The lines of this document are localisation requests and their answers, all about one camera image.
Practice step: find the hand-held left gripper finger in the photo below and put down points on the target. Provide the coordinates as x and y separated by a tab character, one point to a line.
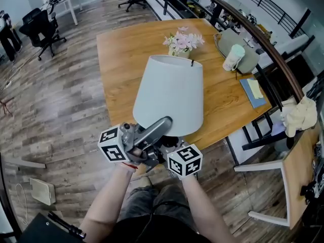
154	130

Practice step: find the small white flower pot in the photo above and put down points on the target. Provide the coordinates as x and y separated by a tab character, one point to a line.
183	43

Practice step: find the person's left forearm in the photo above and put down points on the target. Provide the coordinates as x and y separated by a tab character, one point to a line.
108	201

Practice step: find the wooden table with white frame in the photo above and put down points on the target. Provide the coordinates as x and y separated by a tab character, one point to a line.
298	176

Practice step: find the black metal tube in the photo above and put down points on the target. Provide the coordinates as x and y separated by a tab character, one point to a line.
73	230

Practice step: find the person's left hand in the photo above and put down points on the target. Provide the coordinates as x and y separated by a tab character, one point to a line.
138	155

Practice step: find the person's black shirt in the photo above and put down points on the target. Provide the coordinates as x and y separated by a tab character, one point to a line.
157	232

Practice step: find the black case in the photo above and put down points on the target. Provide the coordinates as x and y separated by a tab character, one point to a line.
40	230

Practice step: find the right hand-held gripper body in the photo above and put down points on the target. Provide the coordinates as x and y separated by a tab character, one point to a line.
186	163

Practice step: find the grey bag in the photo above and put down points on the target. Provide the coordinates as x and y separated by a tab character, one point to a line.
227	38

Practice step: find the grey plank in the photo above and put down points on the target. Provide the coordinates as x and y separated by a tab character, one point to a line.
27	164

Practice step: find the person's right forearm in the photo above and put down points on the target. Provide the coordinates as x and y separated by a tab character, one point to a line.
202	206

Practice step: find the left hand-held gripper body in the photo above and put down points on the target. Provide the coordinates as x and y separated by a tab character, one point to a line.
114	145

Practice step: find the beige flat panel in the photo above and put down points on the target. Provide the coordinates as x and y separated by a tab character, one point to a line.
43	191

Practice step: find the white tumbler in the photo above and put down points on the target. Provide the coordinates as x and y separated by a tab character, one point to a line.
234	57

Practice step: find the black device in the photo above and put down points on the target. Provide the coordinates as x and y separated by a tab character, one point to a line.
310	188

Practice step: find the yellow sticky note pad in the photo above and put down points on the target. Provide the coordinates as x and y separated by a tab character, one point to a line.
255	88

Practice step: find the person's beige shoe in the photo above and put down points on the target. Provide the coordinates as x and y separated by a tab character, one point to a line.
144	183

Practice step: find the blue notebook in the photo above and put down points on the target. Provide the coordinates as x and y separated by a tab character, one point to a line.
253	101

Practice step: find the wooden desk top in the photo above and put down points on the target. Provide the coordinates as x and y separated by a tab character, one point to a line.
121	67

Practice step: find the person's grey trousers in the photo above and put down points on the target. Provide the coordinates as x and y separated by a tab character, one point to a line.
141	204

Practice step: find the white shade table lamp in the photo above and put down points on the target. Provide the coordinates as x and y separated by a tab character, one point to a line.
172	92

